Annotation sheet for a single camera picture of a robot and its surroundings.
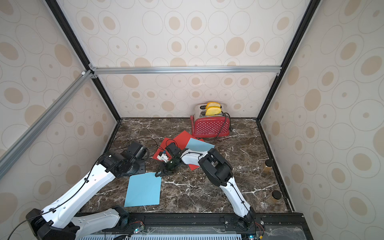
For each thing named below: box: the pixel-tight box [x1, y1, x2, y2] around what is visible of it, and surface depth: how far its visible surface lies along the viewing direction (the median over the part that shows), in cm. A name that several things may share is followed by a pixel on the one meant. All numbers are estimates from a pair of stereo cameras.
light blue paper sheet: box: [124, 172, 162, 208], surface depth 87 cm
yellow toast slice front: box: [205, 106, 222, 116], surface depth 99 cm
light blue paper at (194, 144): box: [186, 137, 215, 152], surface depth 108 cm
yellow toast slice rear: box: [206, 101, 221, 109], surface depth 102 cm
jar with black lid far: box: [261, 159, 273, 175], surface depth 89 cm
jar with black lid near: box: [266, 190, 282, 206], surface depth 76 cm
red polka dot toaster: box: [190, 103, 231, 138], surface depth 102 cm
